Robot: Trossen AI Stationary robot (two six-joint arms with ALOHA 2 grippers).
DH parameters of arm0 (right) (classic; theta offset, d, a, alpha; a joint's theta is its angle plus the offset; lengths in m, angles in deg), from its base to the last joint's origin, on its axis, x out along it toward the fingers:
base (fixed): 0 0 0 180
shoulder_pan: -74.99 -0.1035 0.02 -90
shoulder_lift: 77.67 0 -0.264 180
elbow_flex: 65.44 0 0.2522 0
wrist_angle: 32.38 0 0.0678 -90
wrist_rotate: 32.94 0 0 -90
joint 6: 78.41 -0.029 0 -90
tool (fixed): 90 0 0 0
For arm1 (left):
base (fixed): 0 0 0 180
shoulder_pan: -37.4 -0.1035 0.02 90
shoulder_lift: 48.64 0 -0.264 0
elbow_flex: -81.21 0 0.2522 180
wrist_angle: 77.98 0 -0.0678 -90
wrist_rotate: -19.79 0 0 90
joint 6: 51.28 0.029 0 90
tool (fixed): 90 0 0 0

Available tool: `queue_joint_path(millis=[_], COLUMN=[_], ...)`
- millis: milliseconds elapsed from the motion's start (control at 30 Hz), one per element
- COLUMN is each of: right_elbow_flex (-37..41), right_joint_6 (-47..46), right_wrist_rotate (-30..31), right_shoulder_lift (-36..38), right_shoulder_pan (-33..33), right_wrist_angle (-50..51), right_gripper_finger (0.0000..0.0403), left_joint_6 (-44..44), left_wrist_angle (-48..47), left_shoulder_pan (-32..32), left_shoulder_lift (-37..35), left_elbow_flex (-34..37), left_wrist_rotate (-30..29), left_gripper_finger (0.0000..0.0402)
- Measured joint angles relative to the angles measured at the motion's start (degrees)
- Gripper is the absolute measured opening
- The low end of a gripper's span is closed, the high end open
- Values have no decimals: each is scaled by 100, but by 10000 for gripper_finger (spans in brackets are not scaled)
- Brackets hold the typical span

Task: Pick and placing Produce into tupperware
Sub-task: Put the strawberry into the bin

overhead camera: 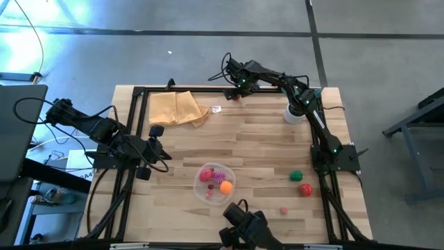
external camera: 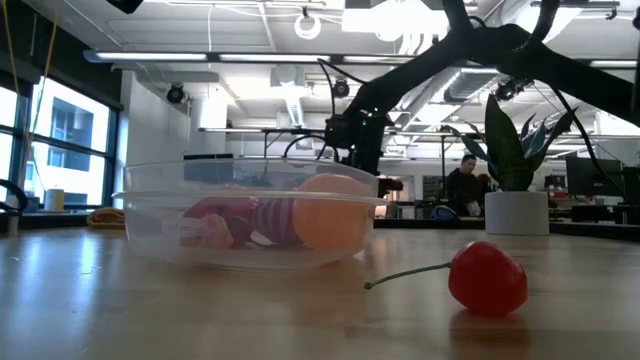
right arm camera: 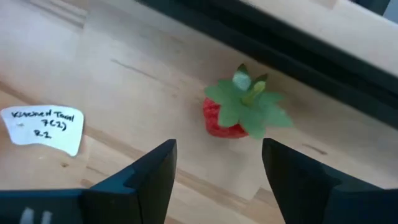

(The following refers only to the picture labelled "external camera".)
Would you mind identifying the blue round object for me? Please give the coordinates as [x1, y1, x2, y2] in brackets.
[430, 204, 459, 222]

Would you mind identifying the white plant pot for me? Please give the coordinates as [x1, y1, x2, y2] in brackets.
[483, 191, 550, 237]

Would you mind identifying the black curved cable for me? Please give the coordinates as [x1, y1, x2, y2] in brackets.
[0, 178, 30, 214]

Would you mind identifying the black computer monitor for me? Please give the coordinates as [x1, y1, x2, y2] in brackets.
[565, 157, 625, 199]

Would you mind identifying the purple white striped toy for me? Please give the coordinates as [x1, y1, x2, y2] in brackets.
[252, 198, 301, 246]

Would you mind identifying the white cup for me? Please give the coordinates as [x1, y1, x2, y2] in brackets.
[43, 188, 66, 213]

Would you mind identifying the long ceiling light bar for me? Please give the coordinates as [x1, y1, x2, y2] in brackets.
[82, 48, 640, 71]

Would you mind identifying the person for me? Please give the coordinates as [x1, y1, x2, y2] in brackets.
[444, 153, 494, 217]

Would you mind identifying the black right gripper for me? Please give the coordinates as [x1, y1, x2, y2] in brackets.
[324, 110, 404, 198]

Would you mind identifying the white hanging ring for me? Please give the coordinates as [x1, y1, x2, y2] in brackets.
[293, 12, 323, 41]

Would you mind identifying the yellow folded cloth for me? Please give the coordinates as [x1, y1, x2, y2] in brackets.
[86, 207, 126, 230]

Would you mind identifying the red dragon fruit toy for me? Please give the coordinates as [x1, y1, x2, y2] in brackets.
[183, 196, 259, 221]

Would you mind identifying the clear plastic tupperware container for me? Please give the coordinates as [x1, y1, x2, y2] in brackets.
[112, 158, 389, 274]

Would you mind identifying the green leafy plant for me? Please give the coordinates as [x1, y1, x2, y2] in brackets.
[447, 94, 579, 194]

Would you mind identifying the orange toy fruit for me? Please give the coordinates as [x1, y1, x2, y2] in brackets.
[292, 173, 374, 254]

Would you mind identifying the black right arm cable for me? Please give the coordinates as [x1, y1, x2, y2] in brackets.
[283, 58, 369, 164]

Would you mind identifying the pale pink lumpy toy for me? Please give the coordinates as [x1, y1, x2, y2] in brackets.
[180, 213, 235, 250]

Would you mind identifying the yellow hanging cable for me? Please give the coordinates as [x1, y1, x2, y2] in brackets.
[0, 0, 64, 146]

